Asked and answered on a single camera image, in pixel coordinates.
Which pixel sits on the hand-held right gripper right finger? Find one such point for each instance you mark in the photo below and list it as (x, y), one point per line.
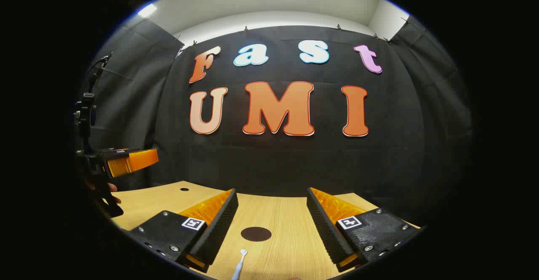
(324, 229)

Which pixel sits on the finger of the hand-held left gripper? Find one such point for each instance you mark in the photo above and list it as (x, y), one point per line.
(134, 162)

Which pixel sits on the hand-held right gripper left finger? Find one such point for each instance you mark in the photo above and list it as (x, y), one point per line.
(219, 229)

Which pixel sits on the dark brown round coaster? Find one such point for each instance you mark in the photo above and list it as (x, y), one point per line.
(256, 234)

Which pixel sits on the white toothbrush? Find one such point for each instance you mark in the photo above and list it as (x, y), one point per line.
(240, 265)

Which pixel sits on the wooden desktop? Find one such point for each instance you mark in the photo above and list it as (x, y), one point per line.
(278, 212)

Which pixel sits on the black backdrop cloth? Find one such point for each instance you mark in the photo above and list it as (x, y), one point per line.
(273, 162)

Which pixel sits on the ceiling light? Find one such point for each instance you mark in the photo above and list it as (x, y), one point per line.
(147, 10)

